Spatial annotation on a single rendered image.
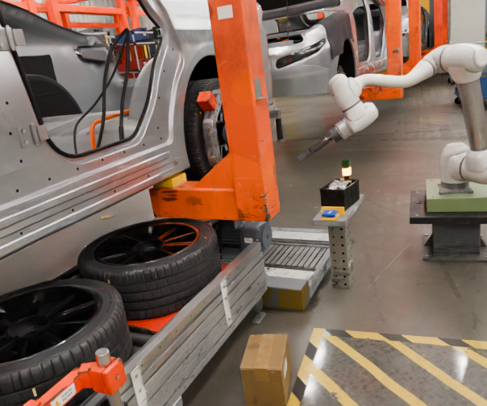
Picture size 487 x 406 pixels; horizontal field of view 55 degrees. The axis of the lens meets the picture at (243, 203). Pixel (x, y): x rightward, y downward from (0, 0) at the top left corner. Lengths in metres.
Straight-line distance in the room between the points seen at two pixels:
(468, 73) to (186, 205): 1.52
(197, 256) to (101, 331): 0.60
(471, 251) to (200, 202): 1.60
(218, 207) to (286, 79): 3.06
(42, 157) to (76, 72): 2.63
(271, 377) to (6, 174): 1.19
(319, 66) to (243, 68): 3.21
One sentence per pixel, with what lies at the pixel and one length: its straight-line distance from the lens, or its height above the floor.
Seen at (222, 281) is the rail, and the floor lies 0.38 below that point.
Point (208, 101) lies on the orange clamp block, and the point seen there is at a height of 1.07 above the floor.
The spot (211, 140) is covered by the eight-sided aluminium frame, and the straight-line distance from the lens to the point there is 2.67.
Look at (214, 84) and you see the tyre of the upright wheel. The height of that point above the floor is 1.14.
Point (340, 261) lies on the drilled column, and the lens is 2.61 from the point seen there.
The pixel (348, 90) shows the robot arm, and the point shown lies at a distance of 2.35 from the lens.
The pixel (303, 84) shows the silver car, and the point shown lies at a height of 0.89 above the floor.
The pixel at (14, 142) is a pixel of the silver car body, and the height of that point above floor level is 1.11.
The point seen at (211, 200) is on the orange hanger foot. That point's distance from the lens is 2.34.
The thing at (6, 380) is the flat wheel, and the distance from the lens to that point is 1.60.
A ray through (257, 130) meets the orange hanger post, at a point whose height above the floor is 0.96.
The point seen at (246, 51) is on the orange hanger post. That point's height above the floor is 1.30.
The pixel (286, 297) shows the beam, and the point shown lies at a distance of 2.48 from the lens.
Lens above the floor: 1.30
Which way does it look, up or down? 18 degrees down
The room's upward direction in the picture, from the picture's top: 8 degrees counter-clockwise
